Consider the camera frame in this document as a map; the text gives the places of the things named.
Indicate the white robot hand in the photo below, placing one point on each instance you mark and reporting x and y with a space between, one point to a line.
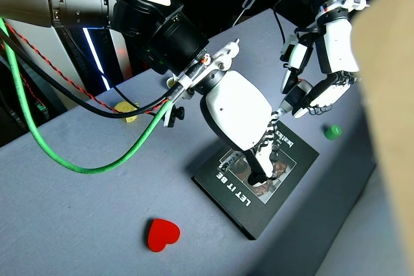
236 108
338 46

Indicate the black Beatles book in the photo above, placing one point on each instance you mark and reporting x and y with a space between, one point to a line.
233 198

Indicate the small round cup with stick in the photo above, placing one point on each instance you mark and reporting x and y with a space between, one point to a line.
170 82

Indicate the beige blurred panel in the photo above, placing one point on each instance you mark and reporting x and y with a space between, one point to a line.
394 95

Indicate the green cylinder block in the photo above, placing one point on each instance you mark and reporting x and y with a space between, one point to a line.
333 132

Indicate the yellow toy piece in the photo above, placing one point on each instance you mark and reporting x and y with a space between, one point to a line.
124 108

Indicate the red heart block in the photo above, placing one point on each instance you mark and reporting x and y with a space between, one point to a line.
161 234

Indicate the computer tower with light strip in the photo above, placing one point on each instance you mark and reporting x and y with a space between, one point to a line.
97 49

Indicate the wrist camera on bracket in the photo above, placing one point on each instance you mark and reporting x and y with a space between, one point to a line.
177 112

